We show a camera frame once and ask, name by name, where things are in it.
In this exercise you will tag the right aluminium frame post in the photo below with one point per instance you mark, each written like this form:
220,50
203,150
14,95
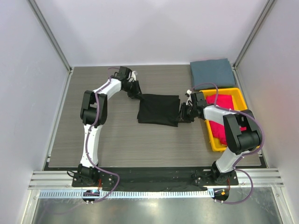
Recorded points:
253,33

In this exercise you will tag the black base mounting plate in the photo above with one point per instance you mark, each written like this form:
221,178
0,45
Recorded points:
152,179

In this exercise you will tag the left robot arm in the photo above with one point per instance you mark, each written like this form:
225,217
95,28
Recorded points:
93,114

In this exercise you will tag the folded grey-blue t-shirt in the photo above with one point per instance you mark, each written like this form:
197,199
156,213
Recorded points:
216,71

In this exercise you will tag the slotted grey cable duct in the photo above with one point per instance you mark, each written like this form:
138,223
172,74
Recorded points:
93,194

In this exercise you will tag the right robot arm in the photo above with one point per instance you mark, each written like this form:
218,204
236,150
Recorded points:
223,167

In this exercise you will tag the left aluminium frame post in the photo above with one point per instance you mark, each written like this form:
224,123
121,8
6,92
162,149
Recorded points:
40,17

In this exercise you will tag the yellow plastic bin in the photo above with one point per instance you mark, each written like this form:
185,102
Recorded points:
215,140

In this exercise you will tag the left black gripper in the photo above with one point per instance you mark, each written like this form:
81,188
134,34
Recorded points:
137,90

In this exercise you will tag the aluminium front rail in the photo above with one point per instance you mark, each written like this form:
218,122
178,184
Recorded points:
261,177

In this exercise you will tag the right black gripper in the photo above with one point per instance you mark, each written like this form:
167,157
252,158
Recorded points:
183,117

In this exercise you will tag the black t-shirt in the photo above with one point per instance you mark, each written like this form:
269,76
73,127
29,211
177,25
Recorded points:
159,109

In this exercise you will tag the aluminium frame post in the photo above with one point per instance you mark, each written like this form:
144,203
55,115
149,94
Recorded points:
253,33
40,17

